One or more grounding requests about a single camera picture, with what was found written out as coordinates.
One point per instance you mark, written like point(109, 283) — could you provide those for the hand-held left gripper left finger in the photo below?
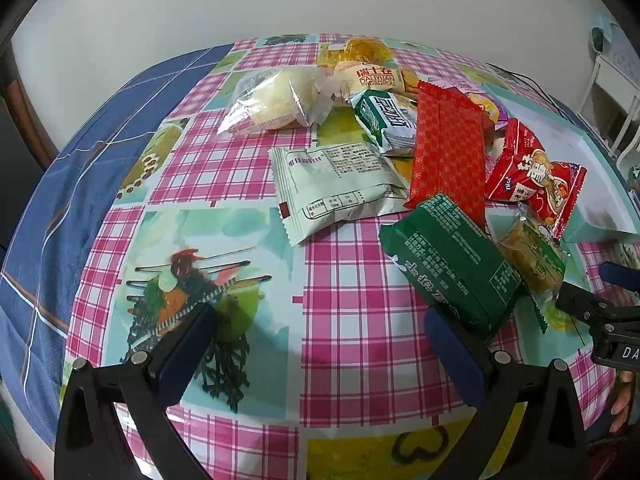
point(186, 350)

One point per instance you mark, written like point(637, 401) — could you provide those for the white desk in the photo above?
point(612, 90)

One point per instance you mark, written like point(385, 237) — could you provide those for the dark green snack packet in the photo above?
point(450, 265)

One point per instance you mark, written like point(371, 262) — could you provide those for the small green-trimmed cake packet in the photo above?
point(532, 260)

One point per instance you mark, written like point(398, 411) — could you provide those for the white box with teal rim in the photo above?
point(575, 160)

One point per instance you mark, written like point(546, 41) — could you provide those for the yellow translucent snack packet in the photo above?
point(362, 50)

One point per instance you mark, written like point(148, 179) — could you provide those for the pink checked picture tablecloth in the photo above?
point(350, 260)

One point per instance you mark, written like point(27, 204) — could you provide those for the clear bread packet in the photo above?
point(275, 100)

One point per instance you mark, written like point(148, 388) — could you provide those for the red cartoon snack packet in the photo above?
point(530, 175)

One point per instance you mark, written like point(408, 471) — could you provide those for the red patterned snack packet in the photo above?
point(445, 160)

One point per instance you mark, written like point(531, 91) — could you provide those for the cream roll cake packet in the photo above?
point(370, 79)

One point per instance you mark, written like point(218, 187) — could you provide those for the green and white snack packet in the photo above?
point(385, 120)

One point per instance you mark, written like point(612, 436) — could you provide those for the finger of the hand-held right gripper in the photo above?
point(617, 276)
point(580, 305)

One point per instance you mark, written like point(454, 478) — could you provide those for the pale green snack packet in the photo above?
point(335, 185)

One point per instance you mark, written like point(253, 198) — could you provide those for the person's right hand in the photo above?
point(624, 402)

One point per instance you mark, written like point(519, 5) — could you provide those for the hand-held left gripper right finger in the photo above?
point(454, 360)

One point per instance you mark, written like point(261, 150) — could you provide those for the brown wooden bed frame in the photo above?
point(25, 110)

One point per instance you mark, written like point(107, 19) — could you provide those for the blue checked bed sheet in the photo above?
point(100, 135)

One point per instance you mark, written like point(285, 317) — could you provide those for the pale teal object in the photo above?
point(600, 35)

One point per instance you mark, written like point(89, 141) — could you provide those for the purple and yellow snack packet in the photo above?
point(492, 110)

